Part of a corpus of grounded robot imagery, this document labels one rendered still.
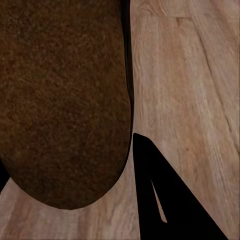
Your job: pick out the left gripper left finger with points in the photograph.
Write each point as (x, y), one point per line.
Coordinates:
(4, 176)

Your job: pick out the sandal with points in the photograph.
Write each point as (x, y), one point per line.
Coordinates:
(66, 97)

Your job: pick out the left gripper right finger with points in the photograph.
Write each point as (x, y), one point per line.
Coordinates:
(186, 218)

